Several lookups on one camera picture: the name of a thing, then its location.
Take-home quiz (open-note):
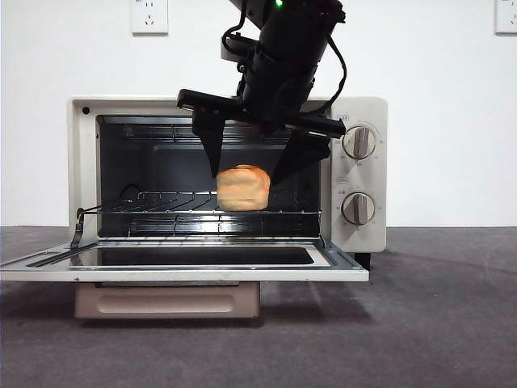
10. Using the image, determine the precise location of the golden bread loaf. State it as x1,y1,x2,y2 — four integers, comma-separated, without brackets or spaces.
216,163,271,212

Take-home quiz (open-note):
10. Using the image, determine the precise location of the glass oven door with handle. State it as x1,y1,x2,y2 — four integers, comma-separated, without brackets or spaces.
0,238,371,320

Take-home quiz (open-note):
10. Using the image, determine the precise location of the beige oven knob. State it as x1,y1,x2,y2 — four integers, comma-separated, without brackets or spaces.
342,124,377,160
341,192,376,226

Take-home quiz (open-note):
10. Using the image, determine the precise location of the cream Toshiba toaster oven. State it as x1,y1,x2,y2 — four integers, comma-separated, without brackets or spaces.
66,95,389,268

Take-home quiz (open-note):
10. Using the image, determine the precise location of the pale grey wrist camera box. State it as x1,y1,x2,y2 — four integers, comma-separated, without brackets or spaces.
220,34,259,74

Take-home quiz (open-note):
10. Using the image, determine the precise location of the black camera cable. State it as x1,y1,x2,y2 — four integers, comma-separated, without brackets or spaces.
321,35,349,112

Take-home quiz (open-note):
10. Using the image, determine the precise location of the metal wire oven rack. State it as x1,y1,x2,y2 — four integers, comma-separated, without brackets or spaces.
78,189,324,216

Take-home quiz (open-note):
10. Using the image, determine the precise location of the white wall socket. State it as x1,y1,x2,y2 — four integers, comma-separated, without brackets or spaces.
494,0,517,36
131,0,170,36

